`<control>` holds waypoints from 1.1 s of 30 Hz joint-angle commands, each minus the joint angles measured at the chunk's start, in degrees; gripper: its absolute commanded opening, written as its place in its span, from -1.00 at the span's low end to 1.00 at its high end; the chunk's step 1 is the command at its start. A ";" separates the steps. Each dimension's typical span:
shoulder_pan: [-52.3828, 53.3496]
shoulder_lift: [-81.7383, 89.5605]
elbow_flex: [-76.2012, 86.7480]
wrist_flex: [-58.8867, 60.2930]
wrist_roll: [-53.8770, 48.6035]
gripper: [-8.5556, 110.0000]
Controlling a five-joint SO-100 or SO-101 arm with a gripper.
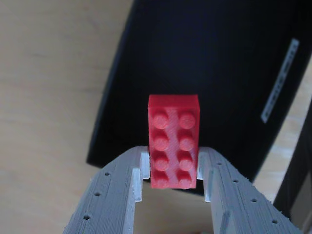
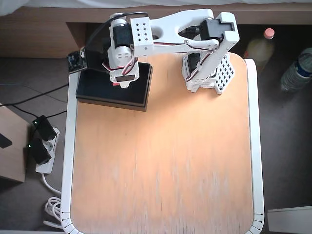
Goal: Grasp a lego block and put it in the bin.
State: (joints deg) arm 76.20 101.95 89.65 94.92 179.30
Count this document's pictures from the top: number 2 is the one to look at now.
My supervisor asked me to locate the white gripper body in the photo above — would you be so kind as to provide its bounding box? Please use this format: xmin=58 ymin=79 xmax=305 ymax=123
xmin=104 ymin=45 xmax=140 ymax=83

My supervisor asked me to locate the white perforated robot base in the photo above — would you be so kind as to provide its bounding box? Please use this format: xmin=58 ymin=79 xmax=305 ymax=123
xmin=182 ymin=52 xmax=236 ymax=95

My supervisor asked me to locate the black rectangular bin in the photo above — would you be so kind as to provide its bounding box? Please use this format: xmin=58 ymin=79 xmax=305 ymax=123
xmin=76 ymin=62 xmax=153 ymax=113

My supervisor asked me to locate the white bed sheet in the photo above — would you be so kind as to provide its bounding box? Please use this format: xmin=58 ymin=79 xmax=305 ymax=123
xmin=0 ymin=0 xmax=312 ymax=17

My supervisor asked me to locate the black power adapter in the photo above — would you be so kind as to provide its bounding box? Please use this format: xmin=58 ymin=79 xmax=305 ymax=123
xmin=32 ymin=115 xmax=57 ymax=142
xmin=26 ymin=138 xmax=52 ymax=165

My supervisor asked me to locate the white power strip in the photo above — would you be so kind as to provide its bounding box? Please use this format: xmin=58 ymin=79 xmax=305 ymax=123
xmin=35 ymin=126 xmax=60 ymax=175

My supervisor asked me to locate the black flat object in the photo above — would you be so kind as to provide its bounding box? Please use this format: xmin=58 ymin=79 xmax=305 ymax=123
xmin=0 ymin=133 xmax=13 ymax=149

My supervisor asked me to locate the brown cardboard box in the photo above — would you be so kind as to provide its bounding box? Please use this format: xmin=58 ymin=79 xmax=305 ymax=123
xmin=0 ymin=103 xmax=31 ymax=183

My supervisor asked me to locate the yellow bottle with pink cap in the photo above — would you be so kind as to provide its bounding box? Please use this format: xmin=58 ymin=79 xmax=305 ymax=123
xmin=245 ymin=27 xmax=276 ymax=72

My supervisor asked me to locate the clear plastic water bottle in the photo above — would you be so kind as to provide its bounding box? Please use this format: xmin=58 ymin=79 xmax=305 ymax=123
xmin=280 ymin=47 xmax=312 ymax=92

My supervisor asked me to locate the white flat box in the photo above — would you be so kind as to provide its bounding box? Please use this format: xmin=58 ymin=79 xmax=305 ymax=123
xmin=267 ymin=206 xmax=312 ymax=233

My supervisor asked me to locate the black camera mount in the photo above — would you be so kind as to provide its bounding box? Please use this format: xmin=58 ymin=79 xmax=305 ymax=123
xmin=84 ymin=46 xmax=109 ymax=72

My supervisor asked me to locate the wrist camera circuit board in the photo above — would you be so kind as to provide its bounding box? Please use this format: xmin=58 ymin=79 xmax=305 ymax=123
xmin=67 ymin=49 xmax=87 ymax=74

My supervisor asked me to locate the black camera cable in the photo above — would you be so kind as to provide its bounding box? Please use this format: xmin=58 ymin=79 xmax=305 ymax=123
xmin=84 ymin=11 xmax=150 ymax=53

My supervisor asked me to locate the short black adapter cable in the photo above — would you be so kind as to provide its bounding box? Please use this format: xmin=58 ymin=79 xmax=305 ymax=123
xmin=9 ymin=103 xmax=37 ymax=121
xmin=45 ymin=109 xmax=69 ymax=120

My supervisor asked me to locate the white table frame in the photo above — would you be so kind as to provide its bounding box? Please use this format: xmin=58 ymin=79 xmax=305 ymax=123
xmin=60 ymin=57 xmax=265 ymax=234

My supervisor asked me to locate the long black floor cable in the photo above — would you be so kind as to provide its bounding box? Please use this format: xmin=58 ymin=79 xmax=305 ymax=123
xmin=0 ymin=79 xmax=70 ymax=105

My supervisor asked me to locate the brown wooden bed frame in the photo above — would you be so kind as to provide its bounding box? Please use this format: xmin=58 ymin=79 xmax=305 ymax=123
xmin=0 ymin=6 xmax=312 ymax=59

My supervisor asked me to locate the white coiled power cord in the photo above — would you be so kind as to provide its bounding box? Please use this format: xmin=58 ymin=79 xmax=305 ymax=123
xmin=41 ymin=172 xmax=66 ymax=230

